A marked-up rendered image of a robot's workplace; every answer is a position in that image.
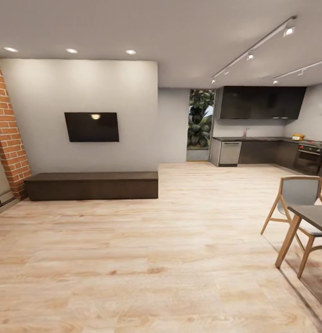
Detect popcorn bag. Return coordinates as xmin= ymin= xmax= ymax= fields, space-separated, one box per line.
xmin=292 ymin=133 xmax=305 ymax=142

